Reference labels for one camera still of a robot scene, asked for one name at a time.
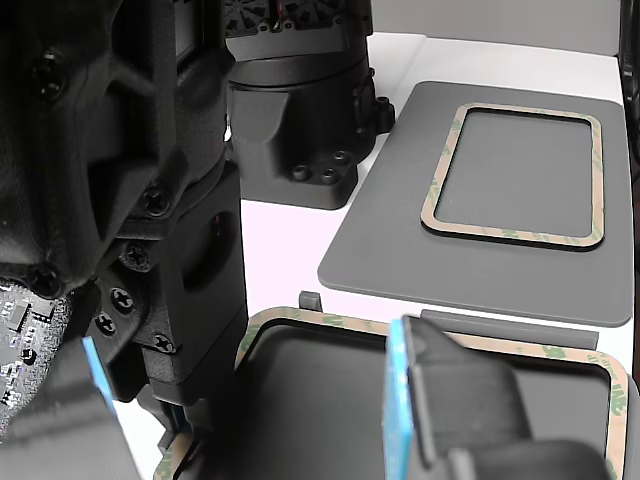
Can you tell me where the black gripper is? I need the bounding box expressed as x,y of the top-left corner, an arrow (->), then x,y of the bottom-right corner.
92,159 -> 250,442

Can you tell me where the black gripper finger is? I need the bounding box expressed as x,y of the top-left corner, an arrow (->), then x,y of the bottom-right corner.
0,337 -> 145,480
381,313 -> 612,480

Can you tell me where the tan rectangular adhesive frame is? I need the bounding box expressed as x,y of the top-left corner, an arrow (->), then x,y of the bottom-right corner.
152,304 -> 632,480
419,102 -> 607,253

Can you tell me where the black six-joint robot arm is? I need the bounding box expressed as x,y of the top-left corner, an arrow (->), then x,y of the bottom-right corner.
169,0 -> 396,211

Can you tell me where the grey plastic holder tray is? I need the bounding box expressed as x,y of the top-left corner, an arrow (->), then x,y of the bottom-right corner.
154,289 -> 640,480

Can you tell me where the dark grey textured mat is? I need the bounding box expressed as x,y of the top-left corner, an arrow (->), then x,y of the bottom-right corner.
317,79 -> 634,329

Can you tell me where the black side panel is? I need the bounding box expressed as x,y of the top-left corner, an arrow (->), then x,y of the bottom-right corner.
617,0 -> 640,166

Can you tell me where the black camera with circuit board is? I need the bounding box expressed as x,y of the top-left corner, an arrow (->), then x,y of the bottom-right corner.
0,0 -> 176,431

